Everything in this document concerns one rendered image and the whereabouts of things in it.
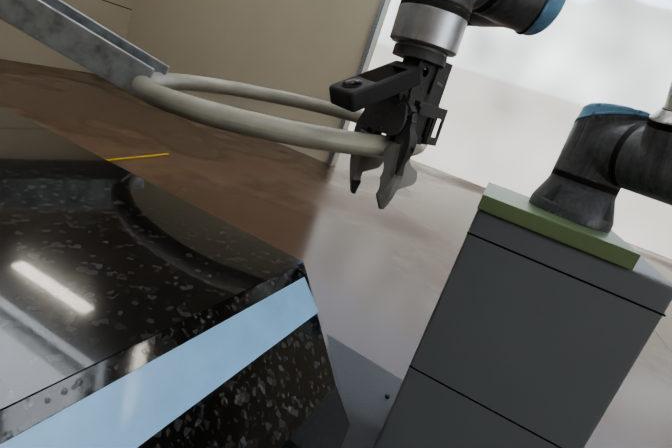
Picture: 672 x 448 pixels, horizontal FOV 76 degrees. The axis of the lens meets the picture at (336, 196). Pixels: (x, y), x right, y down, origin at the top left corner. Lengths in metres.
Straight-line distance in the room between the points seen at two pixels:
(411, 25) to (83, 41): 0.46
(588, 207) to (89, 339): 1.01
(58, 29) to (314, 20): 5.00
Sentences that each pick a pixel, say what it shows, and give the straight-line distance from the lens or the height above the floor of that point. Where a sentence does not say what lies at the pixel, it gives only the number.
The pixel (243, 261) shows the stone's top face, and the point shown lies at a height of 0.83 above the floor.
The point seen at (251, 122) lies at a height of 0.93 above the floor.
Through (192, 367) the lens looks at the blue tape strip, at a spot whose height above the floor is 0.81.
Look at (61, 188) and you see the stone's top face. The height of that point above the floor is 0.83.
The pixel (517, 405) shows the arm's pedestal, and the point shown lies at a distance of 1.15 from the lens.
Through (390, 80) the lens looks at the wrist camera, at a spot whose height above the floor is 1.03.
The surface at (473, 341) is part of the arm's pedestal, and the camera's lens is 1.09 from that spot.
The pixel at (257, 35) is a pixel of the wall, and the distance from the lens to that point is 6.00.
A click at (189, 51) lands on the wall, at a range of 6.61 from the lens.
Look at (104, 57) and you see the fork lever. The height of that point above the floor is 0.94.
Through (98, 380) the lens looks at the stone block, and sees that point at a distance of 0.29.
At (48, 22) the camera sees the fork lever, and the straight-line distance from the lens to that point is 0.76.
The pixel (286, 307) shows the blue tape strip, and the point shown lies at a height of 0.81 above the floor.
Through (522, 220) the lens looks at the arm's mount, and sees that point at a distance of 0.99.
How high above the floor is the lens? 1.01
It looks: 15 degrees down
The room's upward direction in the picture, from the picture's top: 19 degrees clockwise
